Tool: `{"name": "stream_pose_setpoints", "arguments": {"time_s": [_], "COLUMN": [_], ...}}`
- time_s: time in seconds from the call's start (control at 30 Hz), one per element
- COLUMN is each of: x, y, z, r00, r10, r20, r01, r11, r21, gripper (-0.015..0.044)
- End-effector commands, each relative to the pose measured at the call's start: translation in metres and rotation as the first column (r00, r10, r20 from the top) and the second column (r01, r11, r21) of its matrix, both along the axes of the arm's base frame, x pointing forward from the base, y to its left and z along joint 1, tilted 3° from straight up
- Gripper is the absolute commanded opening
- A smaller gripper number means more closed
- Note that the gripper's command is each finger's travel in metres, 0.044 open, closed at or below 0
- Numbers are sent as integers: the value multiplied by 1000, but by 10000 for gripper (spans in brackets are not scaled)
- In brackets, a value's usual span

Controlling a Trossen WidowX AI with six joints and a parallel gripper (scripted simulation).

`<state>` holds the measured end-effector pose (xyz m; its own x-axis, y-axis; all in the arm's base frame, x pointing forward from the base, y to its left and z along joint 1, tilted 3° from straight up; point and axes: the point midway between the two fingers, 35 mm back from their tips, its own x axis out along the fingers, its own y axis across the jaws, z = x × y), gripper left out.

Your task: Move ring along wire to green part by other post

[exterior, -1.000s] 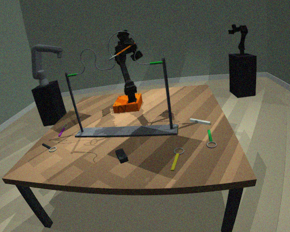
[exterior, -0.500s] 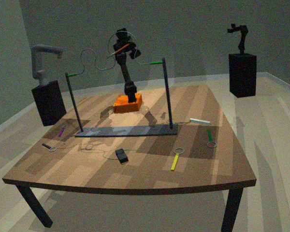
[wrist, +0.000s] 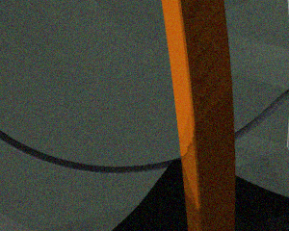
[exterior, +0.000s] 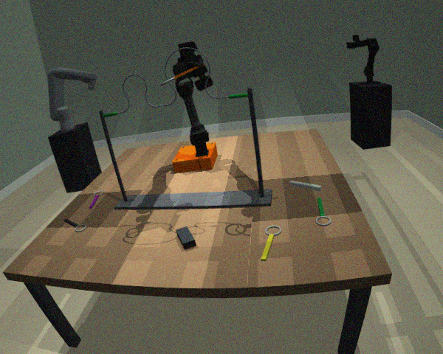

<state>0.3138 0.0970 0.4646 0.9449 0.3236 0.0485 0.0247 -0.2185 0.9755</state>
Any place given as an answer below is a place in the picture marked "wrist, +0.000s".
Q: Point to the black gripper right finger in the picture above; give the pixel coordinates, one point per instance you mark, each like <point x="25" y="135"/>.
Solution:
<point x="257" y="209"/>

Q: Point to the orange bar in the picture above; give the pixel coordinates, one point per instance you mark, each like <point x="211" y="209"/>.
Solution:
<point x="200" y="69"/>

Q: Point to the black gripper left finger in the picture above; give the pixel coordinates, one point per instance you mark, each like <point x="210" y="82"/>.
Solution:
<point x="163" y="209"/>

